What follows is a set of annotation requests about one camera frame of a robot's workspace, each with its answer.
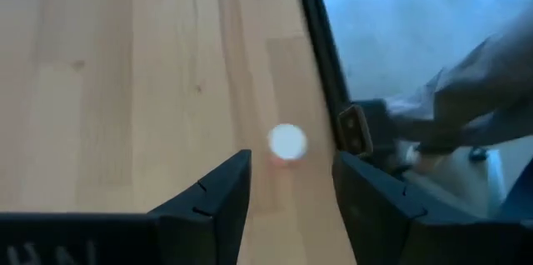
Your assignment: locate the small pink pill bottle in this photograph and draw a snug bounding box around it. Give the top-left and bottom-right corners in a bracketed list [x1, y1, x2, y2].
[267, 122, 310, 171]

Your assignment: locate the person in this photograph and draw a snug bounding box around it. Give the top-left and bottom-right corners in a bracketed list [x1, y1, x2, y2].
[385, 4, 533, 174]

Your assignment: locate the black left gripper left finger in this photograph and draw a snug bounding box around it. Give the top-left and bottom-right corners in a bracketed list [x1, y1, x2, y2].
[147, 149, 253, 265]

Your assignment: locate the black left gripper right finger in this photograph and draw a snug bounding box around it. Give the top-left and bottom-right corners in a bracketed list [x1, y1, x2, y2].
[331, 151, 472, 265]

